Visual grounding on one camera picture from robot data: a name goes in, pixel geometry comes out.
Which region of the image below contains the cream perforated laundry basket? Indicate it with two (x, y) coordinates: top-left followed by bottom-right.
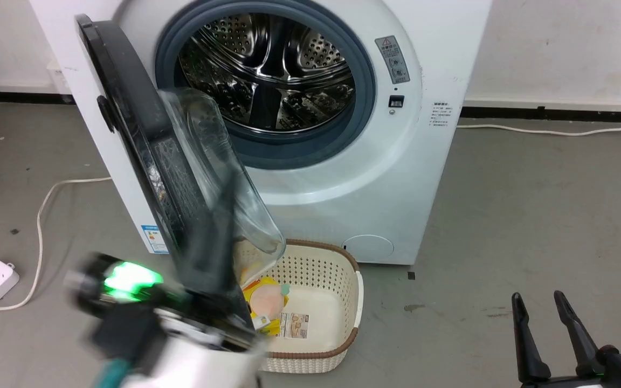
(233, 239), (364, 374)

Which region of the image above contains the grey warning sticker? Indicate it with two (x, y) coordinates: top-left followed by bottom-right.
(375, 36), (411, 85)

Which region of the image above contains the grey rubber door gasket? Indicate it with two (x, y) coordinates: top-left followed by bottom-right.
(154, 0), (377, 170)

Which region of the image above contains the printed basket label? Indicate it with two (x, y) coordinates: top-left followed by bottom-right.
(280, 313), (310, 340)

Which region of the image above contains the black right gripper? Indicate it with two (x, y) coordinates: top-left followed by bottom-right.
(511, 290), (621, 388)

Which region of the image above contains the white power cable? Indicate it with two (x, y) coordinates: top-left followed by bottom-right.
(0, 176), (113, 312)

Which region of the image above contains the thin white floor cable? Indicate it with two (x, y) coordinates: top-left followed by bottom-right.
(456, 118), (621, 137)

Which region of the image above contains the steel washing machine drum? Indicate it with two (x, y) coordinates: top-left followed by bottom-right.
(178, 13), (356, 133)

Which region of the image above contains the round drain filter cover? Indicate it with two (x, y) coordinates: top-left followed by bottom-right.
(341, 234), (395, 259)

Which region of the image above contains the white front-load washing machine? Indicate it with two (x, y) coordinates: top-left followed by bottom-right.
(29, 0), (493, 266)

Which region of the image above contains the yellow and peach toy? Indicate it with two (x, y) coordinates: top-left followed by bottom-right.
(241, 276), (291, 336)

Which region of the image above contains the small printed text label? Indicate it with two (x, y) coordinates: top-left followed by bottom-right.
(431, 101), (454, 128)

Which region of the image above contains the blue white energy label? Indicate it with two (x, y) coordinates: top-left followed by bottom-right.
(142, 225), (170, 254)

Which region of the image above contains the black glass washing machine door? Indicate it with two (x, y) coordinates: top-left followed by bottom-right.
(76, 15), (287, 345)

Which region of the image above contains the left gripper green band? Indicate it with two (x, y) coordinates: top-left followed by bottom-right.
(65, 170), (254, 356)

